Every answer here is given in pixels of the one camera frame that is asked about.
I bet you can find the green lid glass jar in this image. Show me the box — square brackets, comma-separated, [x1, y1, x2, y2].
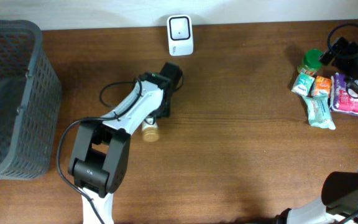
[297, 49, 323, 76]

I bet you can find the white Pantene tube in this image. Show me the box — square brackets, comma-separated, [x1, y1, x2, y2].
[142, 119, 160, 142]

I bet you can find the orange tissue pack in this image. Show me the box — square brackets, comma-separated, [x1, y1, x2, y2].
[311, 76, 332, 96]

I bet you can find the teal tissue pack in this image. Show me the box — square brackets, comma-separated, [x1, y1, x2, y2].
[291, 73, 315, 96]

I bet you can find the red purple pad package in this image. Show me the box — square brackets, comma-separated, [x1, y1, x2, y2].
[329, 73, 358, 116]

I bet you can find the mint green wipes pack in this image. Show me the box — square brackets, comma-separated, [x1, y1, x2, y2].
[302, 95, 336, 130]

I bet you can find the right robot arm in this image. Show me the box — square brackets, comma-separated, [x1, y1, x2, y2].
[272, 26, 358, 224]

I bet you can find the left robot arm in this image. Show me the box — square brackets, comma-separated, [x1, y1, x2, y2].
[68, 62, 184, 223]

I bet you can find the white barcode scanner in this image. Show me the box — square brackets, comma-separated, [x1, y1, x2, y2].
[167, 15, 194, 57]

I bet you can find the grey plastic basket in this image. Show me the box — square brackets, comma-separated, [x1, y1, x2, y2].
[0, 20, 62, 180]

